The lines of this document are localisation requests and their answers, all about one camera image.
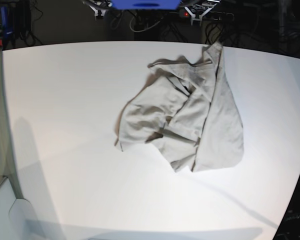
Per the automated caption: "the white cable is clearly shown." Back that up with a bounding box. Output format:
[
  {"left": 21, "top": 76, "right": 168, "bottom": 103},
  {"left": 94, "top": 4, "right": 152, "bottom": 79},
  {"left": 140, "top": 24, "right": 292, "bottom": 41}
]
[{"left": 128, "top": 14, "right": 163, "bottom": 33}]

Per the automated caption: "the black power strip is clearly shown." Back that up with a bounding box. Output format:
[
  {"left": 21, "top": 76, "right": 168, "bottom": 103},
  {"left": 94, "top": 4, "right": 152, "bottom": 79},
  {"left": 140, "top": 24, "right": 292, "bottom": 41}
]
[{"left": 178, "top": 9, "right": 235, "bottom": 21}]

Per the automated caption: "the blue plastic box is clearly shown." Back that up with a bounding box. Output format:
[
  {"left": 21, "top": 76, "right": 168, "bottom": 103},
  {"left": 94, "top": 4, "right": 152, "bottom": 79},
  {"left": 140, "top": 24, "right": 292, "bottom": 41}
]
[{"left": 111, "top": 0, "right": 181, "bottom": 10}]

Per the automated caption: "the beige t-shirt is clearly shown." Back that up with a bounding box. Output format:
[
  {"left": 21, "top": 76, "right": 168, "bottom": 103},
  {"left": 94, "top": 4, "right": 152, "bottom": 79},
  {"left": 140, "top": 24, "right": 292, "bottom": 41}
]
[{"left": 115, "top": 42, "right": 244, "bottom": 172}]

